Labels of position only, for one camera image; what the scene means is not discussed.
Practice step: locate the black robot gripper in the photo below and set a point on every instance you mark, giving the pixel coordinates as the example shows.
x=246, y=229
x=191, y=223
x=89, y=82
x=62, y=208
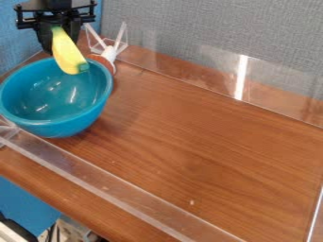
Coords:
x=39, y=13

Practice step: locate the orange white toy object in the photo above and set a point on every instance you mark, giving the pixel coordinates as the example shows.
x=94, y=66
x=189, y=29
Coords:
x=106, y=59

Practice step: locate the blue bowl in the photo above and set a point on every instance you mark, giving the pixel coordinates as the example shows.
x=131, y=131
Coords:
x=50, y=103

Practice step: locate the clear acrylic back barrier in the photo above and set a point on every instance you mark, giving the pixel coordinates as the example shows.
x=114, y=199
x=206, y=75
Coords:
x=258, y=82

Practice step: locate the clear acrylic barrier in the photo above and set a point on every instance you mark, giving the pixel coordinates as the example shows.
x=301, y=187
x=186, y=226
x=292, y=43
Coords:
x=159, y=213
x=258, y=82

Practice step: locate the clear acrylic front barrier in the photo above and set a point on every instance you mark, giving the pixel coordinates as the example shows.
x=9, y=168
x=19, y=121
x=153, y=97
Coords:
x=159, y=213

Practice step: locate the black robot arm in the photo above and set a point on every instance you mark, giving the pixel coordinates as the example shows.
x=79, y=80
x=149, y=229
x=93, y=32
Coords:
x=42, y=14

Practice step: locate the yellow green toy corn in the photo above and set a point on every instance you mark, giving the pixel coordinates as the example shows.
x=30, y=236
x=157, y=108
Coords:
x=67, y=54

